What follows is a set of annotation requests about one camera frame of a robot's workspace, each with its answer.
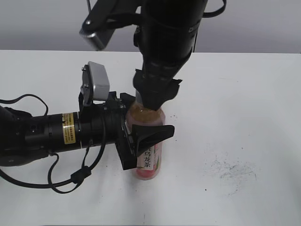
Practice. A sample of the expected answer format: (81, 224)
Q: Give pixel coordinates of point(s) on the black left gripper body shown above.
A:
(102, 124)

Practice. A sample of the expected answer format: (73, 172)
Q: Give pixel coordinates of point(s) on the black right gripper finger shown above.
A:
(170, 89)
(154, 93)

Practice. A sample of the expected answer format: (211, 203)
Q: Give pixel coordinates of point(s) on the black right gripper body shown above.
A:
(156, 74)

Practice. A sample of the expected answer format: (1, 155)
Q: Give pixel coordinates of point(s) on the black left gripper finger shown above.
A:
(127, 99)
(145, 137)

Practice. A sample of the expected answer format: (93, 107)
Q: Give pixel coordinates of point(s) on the oolong tea plastic bottle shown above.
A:
(149, 163)

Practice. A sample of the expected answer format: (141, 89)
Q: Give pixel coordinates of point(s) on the white bottle cap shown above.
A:
(138, 97)

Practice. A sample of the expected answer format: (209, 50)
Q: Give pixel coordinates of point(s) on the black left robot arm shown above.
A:
(24, 138)

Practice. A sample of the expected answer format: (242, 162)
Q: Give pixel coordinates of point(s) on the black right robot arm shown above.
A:
(165, 40)

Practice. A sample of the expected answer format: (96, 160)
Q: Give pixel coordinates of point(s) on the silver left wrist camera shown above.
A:
(95, 83)

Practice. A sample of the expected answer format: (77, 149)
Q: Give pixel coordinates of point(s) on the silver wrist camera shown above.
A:
(95, 83)
(105, 17)

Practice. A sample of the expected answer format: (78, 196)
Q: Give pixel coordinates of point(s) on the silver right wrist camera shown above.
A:
(105, 17)

